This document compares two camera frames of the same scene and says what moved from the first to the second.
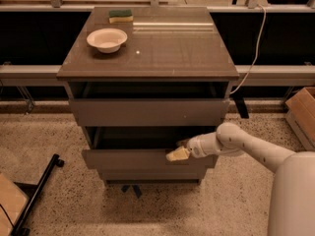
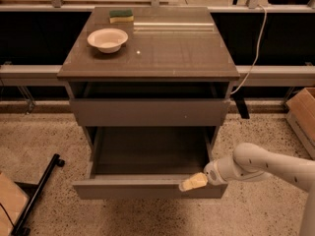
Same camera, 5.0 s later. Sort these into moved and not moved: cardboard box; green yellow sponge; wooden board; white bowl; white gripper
Moved: white gripper
Not moved: green yellow sponge; white bowl; wooden board; cardboard box
